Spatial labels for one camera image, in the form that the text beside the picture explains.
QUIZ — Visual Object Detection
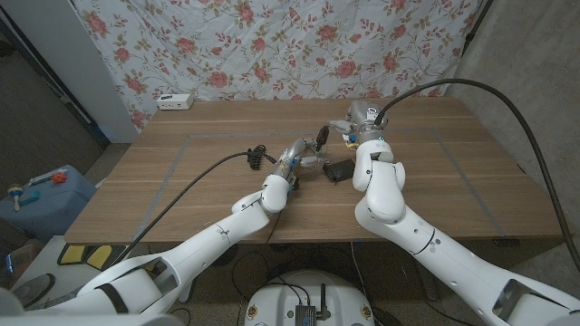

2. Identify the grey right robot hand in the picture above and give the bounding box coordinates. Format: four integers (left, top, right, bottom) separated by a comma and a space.
329, 99, 389, 151

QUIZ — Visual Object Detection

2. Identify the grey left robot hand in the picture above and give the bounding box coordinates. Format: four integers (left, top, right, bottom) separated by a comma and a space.
271, 137, 331, 179

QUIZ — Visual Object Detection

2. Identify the clear dispenser bottle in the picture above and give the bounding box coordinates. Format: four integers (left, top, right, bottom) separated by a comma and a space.
303, 139, 331, 171

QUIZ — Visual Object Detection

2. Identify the black pump cap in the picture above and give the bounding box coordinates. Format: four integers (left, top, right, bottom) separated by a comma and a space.
315, 125, 331, 153

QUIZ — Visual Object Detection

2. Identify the black card holder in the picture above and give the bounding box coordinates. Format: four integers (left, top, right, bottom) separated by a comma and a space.
322, 158, 357, 185

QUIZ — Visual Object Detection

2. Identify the black hair claw clip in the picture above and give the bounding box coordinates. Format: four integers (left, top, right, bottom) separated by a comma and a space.
246, 144, 268, 171

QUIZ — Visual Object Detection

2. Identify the floral backdrop cloth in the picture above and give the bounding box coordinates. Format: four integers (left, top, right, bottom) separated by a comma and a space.
72, 0, 484, 130

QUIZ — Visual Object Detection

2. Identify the white power strip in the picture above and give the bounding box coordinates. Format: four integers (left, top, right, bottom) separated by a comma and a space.
156, 92, 195, 111

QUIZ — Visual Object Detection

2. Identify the black backdrop stand pole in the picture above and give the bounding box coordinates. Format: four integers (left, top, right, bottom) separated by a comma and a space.
460, 0, 495, 58

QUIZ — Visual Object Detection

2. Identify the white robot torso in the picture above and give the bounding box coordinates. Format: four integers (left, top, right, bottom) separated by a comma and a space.
244, 270, 376, 326

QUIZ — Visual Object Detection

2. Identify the grey module with antenna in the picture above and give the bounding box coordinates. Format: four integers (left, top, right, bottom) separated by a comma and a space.
295, 283, 332, 326

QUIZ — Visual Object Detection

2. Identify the white table leg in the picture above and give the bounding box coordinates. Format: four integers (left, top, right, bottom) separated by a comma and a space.
178, 280, 197, 303

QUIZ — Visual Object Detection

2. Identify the yellow black floor mat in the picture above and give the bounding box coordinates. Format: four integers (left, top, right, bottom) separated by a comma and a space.
56, 243, 126, 272

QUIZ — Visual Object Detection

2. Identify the white pillar panel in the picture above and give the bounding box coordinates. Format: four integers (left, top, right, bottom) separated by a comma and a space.
0, 0, 140, 145

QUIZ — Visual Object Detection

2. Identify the blue storage box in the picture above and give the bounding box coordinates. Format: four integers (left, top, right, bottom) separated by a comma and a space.
0, 164, 97, 241

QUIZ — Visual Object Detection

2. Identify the teal toy piece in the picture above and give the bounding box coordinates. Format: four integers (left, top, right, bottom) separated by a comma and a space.
17, 190, 42, 206

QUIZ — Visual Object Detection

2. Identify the wooden maraca toy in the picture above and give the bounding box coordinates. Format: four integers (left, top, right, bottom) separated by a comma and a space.
6, 183, 24, 213

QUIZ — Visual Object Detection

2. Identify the grey shoe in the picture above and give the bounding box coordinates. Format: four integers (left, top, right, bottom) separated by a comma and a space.
6, 273, 56, 312

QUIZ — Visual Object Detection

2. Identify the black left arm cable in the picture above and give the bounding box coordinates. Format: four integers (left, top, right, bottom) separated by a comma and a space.
120, 151, 277, 264

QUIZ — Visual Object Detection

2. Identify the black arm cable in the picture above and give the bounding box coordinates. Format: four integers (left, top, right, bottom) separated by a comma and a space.
120, 151, 277, 264
373, 78, 580, 273

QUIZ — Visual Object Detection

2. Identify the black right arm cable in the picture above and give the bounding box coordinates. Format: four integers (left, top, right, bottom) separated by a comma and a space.
373, 78, 580, 273

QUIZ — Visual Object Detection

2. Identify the black floor cable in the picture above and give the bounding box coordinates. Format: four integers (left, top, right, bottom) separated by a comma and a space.
350, 242, 380, 316
229, 251, 276, 303

